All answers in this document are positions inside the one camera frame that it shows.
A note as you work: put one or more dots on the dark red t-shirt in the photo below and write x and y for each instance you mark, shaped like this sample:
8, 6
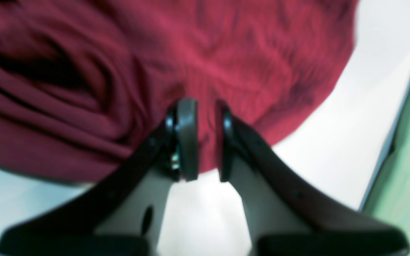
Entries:
82, 82

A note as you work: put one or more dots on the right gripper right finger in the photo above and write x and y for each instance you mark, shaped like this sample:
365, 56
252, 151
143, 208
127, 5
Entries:
285, 215

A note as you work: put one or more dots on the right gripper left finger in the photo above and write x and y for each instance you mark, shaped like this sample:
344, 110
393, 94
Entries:
122, 214

